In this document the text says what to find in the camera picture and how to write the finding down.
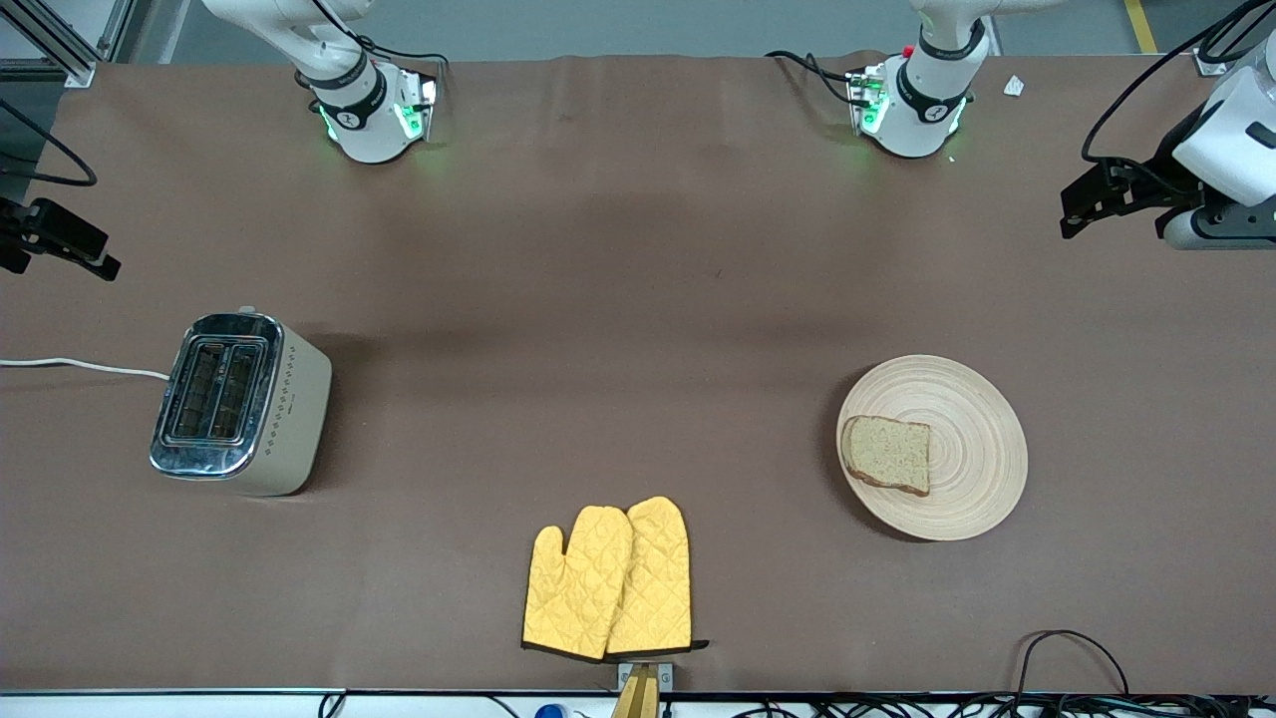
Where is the brown-crusted bread slice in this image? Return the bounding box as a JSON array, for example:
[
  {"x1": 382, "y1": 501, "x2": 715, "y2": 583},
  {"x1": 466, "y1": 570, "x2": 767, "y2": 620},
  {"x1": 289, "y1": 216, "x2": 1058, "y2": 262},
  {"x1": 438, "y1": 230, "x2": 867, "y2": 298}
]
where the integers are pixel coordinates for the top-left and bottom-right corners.
[{"x1": 840, "y1": 415, "x2": 933, "y2": 498}]

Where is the black looped cable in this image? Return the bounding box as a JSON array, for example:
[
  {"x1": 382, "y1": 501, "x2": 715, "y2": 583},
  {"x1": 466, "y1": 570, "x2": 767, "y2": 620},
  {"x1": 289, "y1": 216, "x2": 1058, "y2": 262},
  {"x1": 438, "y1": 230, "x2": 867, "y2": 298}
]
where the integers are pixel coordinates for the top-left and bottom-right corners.
[{"x1": 1012, "y1": 629, "x2": 1132, "y2": 699}]

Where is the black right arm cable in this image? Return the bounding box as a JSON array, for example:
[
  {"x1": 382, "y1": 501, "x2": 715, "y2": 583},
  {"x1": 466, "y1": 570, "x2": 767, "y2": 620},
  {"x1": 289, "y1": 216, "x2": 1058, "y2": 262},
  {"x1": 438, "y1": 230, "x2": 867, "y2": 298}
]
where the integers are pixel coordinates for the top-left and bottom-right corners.
[{"x1": 0, "y1": 98, "x2": 99, "y2": 188}]

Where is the aluminium frame profile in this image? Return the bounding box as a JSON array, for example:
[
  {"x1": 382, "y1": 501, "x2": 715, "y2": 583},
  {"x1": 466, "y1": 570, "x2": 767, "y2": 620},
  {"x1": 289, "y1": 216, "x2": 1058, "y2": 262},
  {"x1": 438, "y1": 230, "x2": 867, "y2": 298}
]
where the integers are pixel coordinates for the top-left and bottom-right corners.
[{"x1": 0, "y1": 0, "x2": 138, "y2": 89}]

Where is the white toaster power cord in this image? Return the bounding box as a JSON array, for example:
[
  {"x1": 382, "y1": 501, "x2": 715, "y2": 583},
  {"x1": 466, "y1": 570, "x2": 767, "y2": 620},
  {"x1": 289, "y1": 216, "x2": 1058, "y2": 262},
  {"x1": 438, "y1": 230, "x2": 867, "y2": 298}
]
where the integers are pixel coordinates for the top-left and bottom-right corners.
[{"x1": 0, "y1": 357, "x2": 170, "y2": 382}]

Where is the round light wooden plate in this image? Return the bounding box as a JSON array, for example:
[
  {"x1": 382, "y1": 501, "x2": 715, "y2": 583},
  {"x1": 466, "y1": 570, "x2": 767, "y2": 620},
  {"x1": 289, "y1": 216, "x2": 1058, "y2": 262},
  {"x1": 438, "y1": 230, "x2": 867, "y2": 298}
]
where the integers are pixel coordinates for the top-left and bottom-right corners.
[{"x1": 835, "y1": 355, "x2": 1029, "y2": 542}]

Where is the beige chrome two-slot toaster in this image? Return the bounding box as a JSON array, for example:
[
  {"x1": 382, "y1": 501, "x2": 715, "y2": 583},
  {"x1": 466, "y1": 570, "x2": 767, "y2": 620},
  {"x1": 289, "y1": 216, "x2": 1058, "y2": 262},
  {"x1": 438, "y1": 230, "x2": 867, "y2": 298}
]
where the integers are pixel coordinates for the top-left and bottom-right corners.
[{"x1": 150, "y1": 305, "x2": 333, "y2": 497}]

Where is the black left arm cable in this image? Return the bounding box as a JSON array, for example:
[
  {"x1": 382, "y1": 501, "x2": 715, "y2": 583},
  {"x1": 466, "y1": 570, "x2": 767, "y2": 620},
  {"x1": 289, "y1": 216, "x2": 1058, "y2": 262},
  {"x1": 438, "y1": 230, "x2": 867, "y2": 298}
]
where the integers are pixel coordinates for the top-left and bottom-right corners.
[{"x1": 1082, "y1": 0, "x2": 1276, "y2": 166}]

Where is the brown table cover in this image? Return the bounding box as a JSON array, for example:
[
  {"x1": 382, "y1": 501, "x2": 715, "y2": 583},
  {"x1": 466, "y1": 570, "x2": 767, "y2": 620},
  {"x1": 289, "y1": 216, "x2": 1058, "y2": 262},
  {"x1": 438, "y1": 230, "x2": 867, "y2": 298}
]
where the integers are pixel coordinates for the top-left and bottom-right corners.
[{"x1": 0, "y1": 52, "x2": 1276, "y2": 695}]

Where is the yellow quilted oven mitt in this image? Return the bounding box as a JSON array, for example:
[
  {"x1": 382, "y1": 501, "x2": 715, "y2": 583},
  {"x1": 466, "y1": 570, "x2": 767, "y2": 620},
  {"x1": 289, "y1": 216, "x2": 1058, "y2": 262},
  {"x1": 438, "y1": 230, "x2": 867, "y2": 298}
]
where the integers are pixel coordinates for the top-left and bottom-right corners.
[
  {"x1": 604, "y1": 496, "x2": 710, "y2": 656},
  {"x1": 522, "y1": 506, "x2": 635, "y2": 661}
]

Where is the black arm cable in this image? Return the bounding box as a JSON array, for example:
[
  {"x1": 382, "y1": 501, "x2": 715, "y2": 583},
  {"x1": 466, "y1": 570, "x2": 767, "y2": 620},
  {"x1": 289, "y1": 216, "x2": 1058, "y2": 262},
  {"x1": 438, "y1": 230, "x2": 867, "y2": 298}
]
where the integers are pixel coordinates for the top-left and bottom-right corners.
[
  {"x1": 1082, "y1": 0, "x2": 1276, "y2": 166},
  {"x1": 0, "y1": 98, "x2": 99, "y2": 188}
]

